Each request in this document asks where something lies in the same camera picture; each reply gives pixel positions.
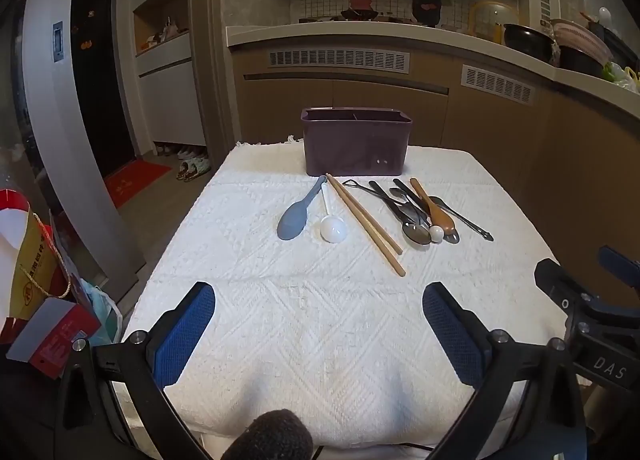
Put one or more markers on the wooden kitchen counter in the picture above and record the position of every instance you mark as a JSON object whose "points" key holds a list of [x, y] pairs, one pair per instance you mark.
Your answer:
{"points": [[500, 140]]}

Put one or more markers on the white shoe cabinet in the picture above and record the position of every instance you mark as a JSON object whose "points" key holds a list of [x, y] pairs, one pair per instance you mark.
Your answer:
{"points": [[165, 100]]}

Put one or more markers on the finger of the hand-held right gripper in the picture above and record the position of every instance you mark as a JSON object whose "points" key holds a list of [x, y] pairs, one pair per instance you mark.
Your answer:
{"points": [[560, 285], [622, 267]]}

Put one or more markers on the white textured table cloth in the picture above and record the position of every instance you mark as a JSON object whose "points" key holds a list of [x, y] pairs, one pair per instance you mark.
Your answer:
{"points": [[300, 315]]}

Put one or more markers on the teal face mask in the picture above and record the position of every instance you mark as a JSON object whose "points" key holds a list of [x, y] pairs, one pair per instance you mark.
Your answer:
{"points": [[100, 310]]}

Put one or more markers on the pink strainer basket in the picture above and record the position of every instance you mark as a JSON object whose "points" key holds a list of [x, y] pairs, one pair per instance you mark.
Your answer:
{"points": [[582, 38]]}

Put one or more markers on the white ball-shaped utensil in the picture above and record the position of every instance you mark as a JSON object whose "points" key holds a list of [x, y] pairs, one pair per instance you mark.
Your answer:
{"points": [[436, 234]]}

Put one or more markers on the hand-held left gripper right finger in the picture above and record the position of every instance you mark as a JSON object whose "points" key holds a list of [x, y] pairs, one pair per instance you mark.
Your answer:
{"points": [[450, 335]]}

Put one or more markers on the red grey box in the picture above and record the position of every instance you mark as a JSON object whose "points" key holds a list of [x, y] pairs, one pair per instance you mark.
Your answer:
{"points": [[65, 340]]}

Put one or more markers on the long white vent grille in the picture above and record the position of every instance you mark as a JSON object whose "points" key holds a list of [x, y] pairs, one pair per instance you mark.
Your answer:
{"points": [[340, 59]]}

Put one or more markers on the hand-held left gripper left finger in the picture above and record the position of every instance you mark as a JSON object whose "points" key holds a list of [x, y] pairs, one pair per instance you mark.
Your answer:
{"points": [[185, 335]]}

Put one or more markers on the wooden chopstick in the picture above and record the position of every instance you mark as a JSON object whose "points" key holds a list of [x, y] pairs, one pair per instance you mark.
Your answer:
{"points": [[365, 224], [367, 214]]}

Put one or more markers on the white plastic bag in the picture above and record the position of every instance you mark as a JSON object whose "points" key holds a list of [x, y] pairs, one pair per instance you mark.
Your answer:
{"points": [[620, 76]]}

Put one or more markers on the brown wooden spoon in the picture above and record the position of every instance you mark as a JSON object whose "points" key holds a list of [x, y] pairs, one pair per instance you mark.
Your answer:
{"points": [[445, 222]]}

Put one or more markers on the purple plastic utensil holder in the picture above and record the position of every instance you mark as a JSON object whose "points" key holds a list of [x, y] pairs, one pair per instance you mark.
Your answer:
{"points": [[350, 150]]}

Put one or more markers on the white shoes pair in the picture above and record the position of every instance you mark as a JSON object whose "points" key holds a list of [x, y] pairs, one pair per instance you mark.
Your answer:
{"points": [[180, 151]]}

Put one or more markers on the red doormat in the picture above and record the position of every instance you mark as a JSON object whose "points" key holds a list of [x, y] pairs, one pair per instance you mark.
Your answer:
{"points": [[135, 183]]}

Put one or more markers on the short white vent grille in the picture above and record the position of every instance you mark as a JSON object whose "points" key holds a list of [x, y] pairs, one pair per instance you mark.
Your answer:
{"points": [[497, 84]]}

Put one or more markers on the red yellow paper bag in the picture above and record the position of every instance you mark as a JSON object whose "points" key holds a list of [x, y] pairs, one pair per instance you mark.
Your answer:
{"points": [[30, 270]]}

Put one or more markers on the black entrance door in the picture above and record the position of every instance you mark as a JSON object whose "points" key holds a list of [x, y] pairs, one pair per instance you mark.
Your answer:
{"points": [[102, 65]]}

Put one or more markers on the yellow rimmed glass lid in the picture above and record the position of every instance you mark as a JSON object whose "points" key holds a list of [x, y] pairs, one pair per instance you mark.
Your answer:
{"points": [[492, 20]]}

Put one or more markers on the black cooking pot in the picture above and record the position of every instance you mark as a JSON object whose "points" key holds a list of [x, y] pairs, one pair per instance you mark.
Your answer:
{"points": [[527, 43]]}

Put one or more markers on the white plastic spoon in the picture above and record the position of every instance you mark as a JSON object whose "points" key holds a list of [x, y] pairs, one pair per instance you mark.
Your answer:
{"points": [[333, 230]]}

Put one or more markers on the patterned slipper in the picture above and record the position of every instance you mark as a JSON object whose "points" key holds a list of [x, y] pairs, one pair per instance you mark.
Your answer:
{"points": [[201, 168], [186, 173]]}

